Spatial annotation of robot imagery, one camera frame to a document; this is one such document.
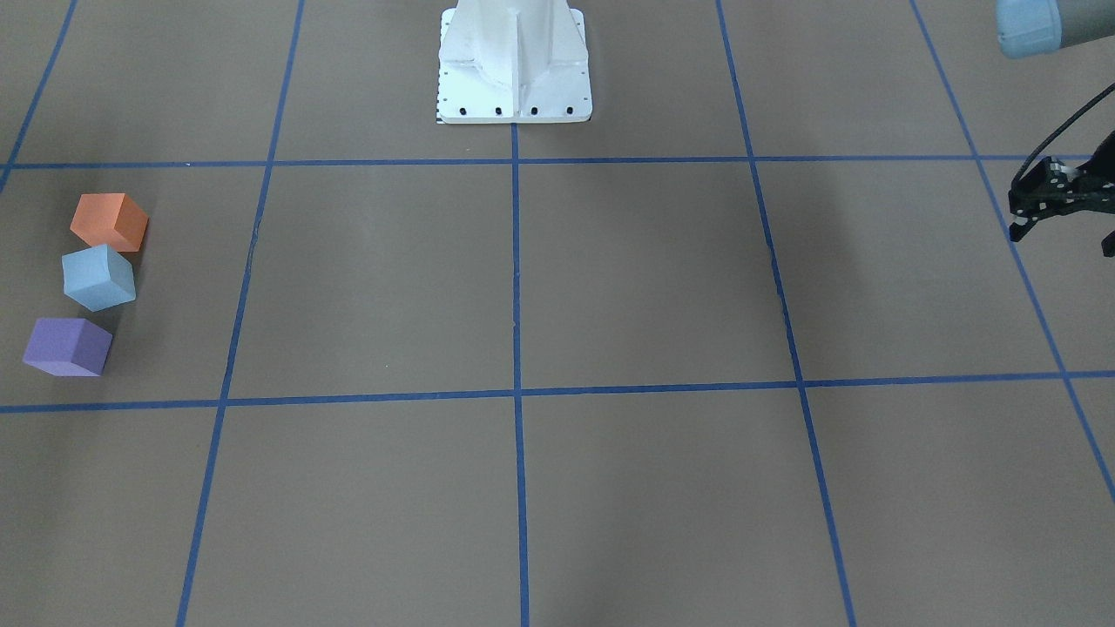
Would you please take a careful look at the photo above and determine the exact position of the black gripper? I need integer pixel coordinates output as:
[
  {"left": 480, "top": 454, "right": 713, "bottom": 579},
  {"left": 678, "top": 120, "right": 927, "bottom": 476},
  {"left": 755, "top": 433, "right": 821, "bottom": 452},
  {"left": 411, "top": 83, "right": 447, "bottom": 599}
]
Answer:
[{"left": 1008, "top": 132, "right": 1114, "bottom": 243}]

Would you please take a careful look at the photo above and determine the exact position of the light blue foam block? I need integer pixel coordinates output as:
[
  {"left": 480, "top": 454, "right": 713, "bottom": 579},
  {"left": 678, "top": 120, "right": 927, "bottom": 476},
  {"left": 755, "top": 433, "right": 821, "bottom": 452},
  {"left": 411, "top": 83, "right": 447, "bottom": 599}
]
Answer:
[{"left": 61, "top": 245, "right": 137, "bottom": 311}]

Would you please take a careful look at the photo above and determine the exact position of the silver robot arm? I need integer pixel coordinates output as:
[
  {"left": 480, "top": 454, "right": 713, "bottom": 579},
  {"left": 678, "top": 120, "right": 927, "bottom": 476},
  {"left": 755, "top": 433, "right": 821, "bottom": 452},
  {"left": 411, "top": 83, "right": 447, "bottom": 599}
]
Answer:
[{"left": 996, "top": 1, "right": 1114, "bottom": 243}]

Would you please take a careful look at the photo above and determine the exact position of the orange foam block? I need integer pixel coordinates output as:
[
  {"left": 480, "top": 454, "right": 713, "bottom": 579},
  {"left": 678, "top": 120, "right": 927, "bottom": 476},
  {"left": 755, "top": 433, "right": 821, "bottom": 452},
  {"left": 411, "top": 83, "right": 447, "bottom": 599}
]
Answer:
[{"left": 69, "top": 193, "right": 151, "bottom": 253}]

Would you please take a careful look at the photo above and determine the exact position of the purple foam block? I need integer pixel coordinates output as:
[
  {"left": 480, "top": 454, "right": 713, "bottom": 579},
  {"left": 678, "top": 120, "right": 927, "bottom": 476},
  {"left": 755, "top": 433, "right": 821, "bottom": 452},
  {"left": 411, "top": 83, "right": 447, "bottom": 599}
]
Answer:
[{"left": 23, "top": 318, "right": 114, "bottom": 377}]

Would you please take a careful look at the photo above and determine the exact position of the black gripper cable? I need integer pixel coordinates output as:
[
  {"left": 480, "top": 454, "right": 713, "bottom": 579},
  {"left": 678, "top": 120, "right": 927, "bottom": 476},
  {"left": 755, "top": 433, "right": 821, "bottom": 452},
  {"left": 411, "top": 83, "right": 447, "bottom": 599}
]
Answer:
[{"left": 1016, "top": 83, "right": 1115, "bottom": 189}]

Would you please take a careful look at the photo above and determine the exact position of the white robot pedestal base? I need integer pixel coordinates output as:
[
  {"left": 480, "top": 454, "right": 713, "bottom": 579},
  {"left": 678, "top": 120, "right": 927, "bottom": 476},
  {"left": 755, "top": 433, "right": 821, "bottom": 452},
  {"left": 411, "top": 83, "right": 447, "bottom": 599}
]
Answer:
[{"left": 436, "top": 1, "right": 593, "bottom": 125}]

